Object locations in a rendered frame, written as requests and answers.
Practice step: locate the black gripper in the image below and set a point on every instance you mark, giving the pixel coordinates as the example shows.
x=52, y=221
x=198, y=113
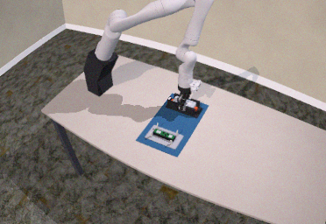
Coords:
x=183, y=95

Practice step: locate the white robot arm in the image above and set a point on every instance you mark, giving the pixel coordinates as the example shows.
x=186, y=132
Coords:
x=118, y=22

